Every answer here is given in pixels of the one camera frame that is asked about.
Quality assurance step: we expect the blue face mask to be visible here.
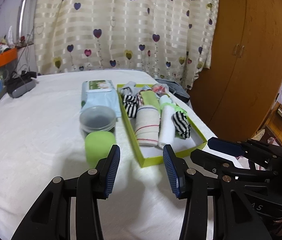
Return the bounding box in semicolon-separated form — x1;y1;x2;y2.
142;83;169;98

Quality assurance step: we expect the clear round plastic jar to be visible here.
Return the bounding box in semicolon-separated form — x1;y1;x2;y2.
79;106;117;136

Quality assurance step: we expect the bright green cloth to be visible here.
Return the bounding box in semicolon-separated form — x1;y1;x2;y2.
158;94;188;116

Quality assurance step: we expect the cream red-striped towel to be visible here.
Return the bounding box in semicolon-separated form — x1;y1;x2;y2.
134;105;160;146

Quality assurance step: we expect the blue wet wipes pack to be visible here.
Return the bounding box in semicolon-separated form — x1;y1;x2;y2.
81;80;121;118

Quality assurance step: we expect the green round lid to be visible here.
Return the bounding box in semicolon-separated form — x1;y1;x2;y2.
85;131;116;168

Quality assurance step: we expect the green patterned baby sock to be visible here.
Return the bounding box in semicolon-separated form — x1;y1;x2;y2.
140;90;160;112

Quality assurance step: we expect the green-edged white box tray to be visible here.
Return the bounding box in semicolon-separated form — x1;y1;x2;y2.
117;84;207;168

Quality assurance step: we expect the orange storage tray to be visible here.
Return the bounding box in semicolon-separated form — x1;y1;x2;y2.
0;48;17;68

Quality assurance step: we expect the wooden wardrobe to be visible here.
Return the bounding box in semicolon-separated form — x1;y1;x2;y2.
189;0;282;141

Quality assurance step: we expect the white towel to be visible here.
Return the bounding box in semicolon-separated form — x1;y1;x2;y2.
158;105;175;148

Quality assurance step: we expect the heart patterned cream curtain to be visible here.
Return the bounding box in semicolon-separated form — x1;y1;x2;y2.
34;0;219;89

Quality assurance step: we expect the black grey VR headset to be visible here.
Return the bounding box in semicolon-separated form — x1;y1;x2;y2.
4;70;37;99

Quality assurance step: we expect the black white striped sock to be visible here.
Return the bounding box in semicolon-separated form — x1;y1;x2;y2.
172;111;191;139
123;95;138;118

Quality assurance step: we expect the dark grey bag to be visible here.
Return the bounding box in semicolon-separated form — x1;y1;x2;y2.
155;79;190;103

